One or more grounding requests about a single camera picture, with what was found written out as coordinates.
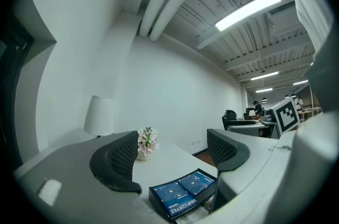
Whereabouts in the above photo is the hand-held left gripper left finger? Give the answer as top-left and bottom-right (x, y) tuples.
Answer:
(12, 130), (173, 224)

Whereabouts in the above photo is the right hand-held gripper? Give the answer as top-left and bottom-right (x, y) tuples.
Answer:
(226, 97), (301, 139)

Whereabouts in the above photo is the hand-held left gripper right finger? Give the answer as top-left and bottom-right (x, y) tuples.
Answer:
(206, 111), (339, 224)

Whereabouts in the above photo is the blue coffee packet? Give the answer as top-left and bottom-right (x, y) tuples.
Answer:
(153, 182), (200, 219)
(177, 170), (217, 196)

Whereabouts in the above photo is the black storage box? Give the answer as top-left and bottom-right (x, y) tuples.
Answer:
(148, 168), (218, 224)

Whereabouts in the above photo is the black office chair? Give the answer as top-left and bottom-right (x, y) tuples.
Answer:
(221, 109), (239, 131)

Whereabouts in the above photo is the white shade table lamp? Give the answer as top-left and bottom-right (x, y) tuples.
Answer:
(83, 95), (115, 139)

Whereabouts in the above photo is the pink white flower bouquet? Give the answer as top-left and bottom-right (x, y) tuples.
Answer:
(136, 127), (160, 162)

